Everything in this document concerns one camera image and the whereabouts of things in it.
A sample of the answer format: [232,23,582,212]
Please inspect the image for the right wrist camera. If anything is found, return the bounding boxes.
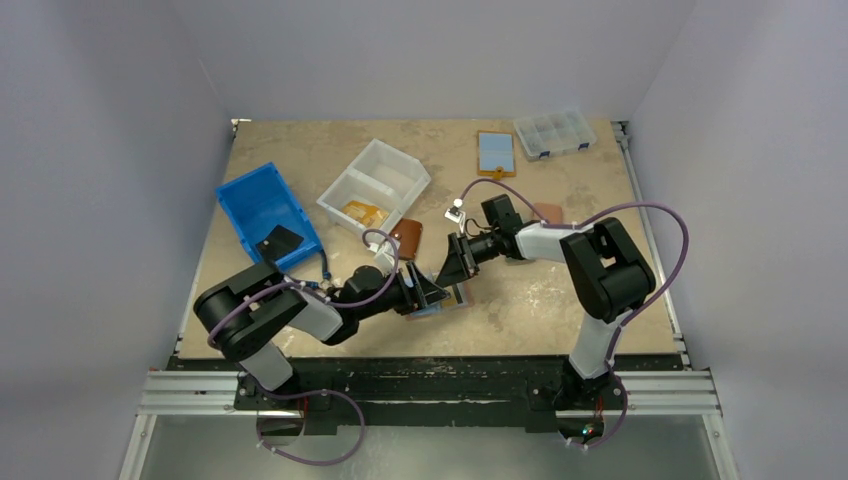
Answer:
[444,198,467,234]

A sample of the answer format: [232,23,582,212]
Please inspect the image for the gold credit card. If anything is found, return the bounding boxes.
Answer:
[341,200,374,225]

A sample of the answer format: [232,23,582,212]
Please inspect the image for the clear plastic organizer box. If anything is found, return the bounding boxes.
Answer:
[513,109,597,161]

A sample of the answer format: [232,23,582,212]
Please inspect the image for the white double compartment bin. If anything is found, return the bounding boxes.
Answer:
[317,138,431,236]

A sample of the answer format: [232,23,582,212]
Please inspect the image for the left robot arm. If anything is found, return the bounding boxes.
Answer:
[193,262,451,395]

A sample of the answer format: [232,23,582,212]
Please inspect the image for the aluminium frame rail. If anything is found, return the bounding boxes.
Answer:
[119,119,738,479]

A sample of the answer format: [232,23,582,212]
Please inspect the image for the black card holder in bin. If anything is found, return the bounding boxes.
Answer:
[256,225,304,262]

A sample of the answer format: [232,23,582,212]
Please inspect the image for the blue plastic bin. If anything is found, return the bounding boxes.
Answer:
[216,163,324,272]

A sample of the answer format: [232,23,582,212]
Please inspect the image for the black mounting base plate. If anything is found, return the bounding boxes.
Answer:
[233,354,685,439]

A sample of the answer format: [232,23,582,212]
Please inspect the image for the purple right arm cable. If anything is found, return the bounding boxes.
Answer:
[458,178,691,452]

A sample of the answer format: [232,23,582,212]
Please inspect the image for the gold card from holder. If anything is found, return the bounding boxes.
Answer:
[357,205,389,228]

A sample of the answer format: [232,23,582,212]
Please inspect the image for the blue handled wire cutters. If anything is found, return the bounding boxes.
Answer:
[286,249,332,291]

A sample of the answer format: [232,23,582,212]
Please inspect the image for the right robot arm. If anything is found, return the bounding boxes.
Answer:
[435,195,656,400]

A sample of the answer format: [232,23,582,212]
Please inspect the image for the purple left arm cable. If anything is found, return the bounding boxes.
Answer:
[206,229,401,467]

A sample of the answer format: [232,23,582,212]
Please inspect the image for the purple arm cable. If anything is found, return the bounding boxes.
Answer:
[206,229,401,467]
[458,178,691,452]

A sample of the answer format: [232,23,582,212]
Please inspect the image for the orange open card holder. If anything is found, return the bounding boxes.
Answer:
[476,131,517,180]

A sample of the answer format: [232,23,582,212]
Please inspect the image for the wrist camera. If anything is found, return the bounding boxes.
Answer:
[444,198,467,234]
[368,241,397,273]

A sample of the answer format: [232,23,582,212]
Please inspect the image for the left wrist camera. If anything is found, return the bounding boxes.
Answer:
[368,241,397,273]

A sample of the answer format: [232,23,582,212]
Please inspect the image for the brown leather card holder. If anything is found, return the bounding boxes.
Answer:
[390,218,423,261]

